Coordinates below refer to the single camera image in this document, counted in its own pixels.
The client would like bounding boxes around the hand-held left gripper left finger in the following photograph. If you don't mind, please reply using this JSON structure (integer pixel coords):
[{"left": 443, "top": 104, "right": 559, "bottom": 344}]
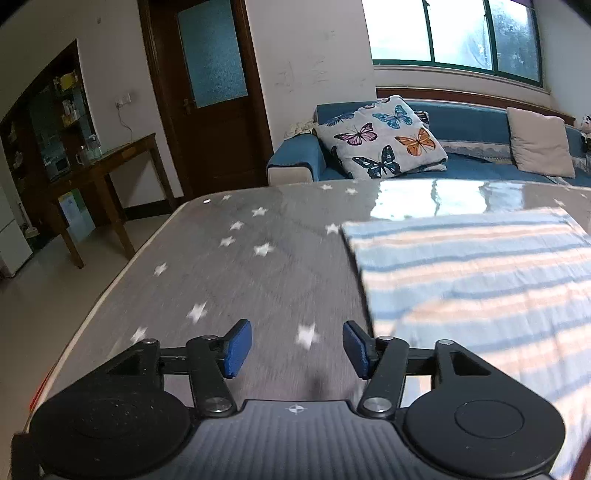
[{"left": 99, "top": 319, "right": 253, "bottom": 418}]

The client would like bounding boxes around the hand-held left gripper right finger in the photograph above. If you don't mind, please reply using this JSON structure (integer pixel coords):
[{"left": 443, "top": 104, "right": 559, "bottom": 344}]
[{"left": 342, "top": 320, "right": 502, "bottom": 418}]

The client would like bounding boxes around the blue white striped garment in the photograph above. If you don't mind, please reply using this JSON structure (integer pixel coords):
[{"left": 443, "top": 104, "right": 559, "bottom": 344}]
[{"left": 341, "top": 208, "right": 591, "bottom": 480}]

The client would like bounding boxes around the white cloth on sofa arm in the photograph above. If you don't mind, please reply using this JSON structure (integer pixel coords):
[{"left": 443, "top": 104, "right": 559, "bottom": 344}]
[{"left": 283, "top": 120, "right": 319, "bottom": 139}]

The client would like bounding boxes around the grey star-print tablecloth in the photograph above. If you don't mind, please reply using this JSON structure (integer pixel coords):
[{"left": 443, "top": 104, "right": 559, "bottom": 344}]
[{"left": 25, "top": 178, "right": 591, "bottom": 416}]

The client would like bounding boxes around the green white cardboard box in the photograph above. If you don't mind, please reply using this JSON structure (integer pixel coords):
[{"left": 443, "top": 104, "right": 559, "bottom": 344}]
[{"left": 58, "top": 189, "right": 95, "bottom": 243}]

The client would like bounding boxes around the butterfly print pillow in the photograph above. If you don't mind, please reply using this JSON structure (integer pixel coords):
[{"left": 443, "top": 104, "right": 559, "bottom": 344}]
[{"left": 314, "top": 95, "right": 448, "bottom": 180}]

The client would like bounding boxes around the wooden door with glass pane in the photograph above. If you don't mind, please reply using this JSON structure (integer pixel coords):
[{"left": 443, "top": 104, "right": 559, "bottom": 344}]
[{"left": 139, "top": 0, "right": 274, "bottom": 197}]

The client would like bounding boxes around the wooden side table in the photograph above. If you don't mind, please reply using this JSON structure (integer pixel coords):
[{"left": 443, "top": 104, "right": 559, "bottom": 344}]
[{"left": 44, "top": 133, "right": 178, "bottom": 269}]

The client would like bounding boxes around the white floor brush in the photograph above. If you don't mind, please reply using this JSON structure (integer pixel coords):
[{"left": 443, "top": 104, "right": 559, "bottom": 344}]
[{"left": 18, "top": 203, "right": 40, "bottom": 238}]

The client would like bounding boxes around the white refrigerator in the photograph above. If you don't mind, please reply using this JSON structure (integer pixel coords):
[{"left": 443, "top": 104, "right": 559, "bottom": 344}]
[{"left": 0, "top": 185, "right": 34, "bottom": 278}]

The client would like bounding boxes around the blue sofa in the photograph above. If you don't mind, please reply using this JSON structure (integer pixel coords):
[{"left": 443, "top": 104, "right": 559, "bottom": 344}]
[{"left": 267, "top": 98, "right": 591, "bottom": 188}]

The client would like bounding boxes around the white microwave oven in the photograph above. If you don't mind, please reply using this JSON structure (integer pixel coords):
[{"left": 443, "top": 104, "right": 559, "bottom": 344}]
[{"left": 44, "top": 157, "right": 71, "bottom": 181}]

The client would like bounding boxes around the beige pillow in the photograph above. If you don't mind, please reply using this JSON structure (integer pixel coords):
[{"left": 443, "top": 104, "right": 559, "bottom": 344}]
[{"left": 506, "top": 107, "right": 576, "bottom": 178}]

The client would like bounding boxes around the wooden display cabinet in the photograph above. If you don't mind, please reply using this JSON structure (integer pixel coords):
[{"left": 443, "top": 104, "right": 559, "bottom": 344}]
[{"left": 0, "top": 39, "right": 100, "bottom": 252}]

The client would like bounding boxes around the panda plush toy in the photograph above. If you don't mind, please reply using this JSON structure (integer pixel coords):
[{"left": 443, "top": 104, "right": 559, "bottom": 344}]
[{"left": 575, "top": 114, "right": 591, "bottom": 153}]

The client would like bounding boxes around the green-framed window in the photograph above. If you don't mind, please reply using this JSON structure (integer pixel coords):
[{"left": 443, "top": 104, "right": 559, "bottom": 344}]
[{"left": 361, "top": 0, "right": 543, "bottom": 84}]

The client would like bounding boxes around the wall socket with cable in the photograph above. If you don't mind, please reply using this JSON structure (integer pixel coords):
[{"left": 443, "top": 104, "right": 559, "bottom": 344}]
[{"left": 115, "top": 93, "right": 136, "bottom": 145}]

